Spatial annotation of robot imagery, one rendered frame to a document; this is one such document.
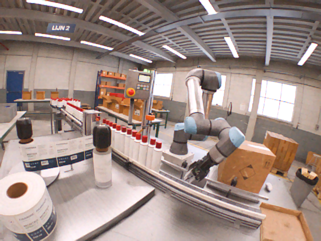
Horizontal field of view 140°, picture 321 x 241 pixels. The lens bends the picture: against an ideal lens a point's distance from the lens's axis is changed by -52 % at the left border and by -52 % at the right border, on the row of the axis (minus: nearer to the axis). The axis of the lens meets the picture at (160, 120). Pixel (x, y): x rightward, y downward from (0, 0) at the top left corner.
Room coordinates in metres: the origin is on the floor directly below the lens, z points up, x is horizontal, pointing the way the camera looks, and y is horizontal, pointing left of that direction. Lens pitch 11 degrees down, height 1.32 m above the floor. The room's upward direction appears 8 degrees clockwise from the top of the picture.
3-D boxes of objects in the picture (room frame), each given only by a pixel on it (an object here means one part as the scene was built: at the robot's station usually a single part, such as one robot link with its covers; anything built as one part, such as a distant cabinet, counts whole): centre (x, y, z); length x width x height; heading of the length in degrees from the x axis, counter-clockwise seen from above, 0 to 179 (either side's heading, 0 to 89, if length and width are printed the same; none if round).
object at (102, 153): (0.46, 0.24, 1.03); 0.09 x 0.09 x 0.30
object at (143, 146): (0.68, 0.08, 0.98); 0.05 x 0.05 x 0.20
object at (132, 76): (0.87, 0.19, 1.38); 0.17 x 0.10 x 0.19; 112
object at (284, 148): (2.43, -3.43, 0.45); 1.20 x 0.84 x 0.89; 140
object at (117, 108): (3.14, 1.11, 0.97); 0.45 x 0.38 x 0.37; 141
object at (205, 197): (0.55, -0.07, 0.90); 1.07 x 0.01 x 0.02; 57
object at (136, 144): (0.71, 0.12, 0.98); 0.05 x 0.05 x 0.20
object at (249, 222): (0.74, 0.15, 0.85); 1.65 x 0.11 x 0.05; 57
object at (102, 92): (7.92, 3.14, 1.26); 2.78 x 0.61 x 2.51; 138
